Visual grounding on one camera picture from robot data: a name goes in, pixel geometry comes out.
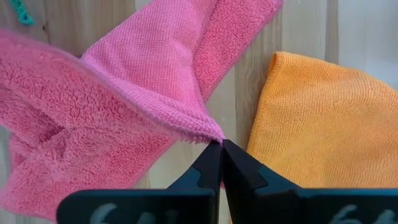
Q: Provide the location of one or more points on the orange microfiber towel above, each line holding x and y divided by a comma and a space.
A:
326, 124

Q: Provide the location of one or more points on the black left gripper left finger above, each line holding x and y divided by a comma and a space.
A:
140, 207

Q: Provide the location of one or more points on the pink microfiber towel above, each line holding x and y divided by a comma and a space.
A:
140, 77

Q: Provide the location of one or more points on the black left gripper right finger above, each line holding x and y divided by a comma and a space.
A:
280, 207

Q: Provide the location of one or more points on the green microfiber towel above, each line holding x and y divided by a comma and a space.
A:
23, 15

